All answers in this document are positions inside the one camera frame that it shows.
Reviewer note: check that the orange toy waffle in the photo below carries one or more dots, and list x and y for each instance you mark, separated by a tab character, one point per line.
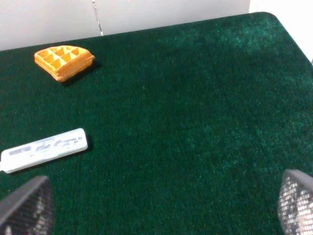
63	62

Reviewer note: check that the green felt table cloth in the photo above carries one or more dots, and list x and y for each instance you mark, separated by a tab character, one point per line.
190	128

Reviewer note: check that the white rectangular box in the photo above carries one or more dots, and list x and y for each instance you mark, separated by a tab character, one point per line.
42	151

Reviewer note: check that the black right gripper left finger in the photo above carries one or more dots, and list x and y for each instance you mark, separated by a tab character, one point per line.
29	210

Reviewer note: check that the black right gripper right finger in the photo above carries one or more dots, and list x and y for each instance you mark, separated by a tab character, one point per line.
295	203

